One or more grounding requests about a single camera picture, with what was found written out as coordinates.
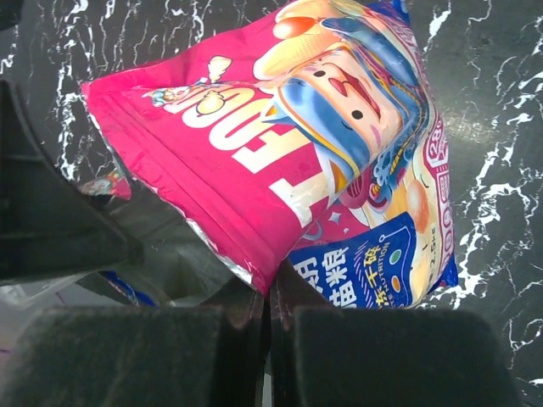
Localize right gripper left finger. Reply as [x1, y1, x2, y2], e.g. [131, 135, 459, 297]
[1, 295, 266, 406]

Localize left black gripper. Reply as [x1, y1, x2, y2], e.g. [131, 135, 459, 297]
[0, 0, 145, 283]

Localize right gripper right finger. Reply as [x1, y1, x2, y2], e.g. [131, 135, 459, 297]
[269, 270, 521, 406]

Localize pink pet food bag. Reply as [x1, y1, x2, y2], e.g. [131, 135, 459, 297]
[81, 1, 458, 309]

